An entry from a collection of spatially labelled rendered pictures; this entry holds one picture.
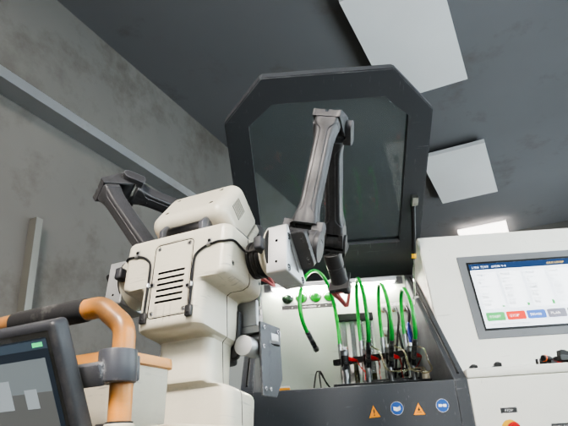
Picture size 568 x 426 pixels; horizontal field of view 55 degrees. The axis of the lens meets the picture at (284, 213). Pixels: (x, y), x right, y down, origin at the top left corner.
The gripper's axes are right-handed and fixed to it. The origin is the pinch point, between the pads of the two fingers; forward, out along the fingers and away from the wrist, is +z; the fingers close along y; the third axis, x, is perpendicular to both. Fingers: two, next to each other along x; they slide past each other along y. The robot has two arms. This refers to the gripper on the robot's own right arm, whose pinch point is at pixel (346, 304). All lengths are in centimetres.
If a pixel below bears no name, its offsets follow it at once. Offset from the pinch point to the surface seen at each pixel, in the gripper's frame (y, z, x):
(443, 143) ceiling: 367, 63, -47
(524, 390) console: -14, 29, -50
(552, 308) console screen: 31, 32, -68
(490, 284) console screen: 37, 22, -48
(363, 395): -22.6, 19.0, -3.1
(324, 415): -28.5, 19.9, 8.9
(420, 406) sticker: -22.4, 25.1, -19.1
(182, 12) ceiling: 197, -109, 98
